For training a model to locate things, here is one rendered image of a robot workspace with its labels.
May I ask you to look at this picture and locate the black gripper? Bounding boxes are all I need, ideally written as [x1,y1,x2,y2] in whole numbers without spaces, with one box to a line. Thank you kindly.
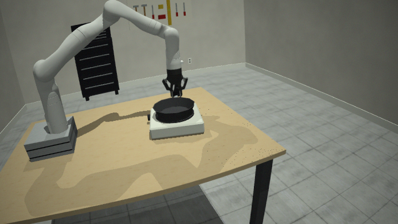
[162,68,188,98]

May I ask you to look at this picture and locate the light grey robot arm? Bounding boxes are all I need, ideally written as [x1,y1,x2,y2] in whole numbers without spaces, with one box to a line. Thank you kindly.
[33,0,183,134]

